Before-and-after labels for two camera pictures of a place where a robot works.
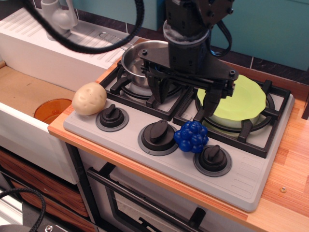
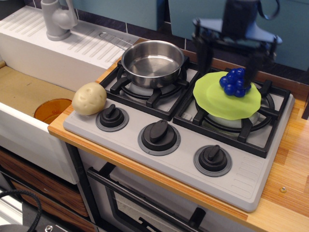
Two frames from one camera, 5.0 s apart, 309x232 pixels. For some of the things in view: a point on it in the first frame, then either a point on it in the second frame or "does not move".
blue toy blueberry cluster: (192, 137) to (233, 82)
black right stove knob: (213, 161) does not move
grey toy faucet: (63, 21) does not move
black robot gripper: (189, 62) to (238, 31)
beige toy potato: (89, 98) does not move
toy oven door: (126, 201) does not move
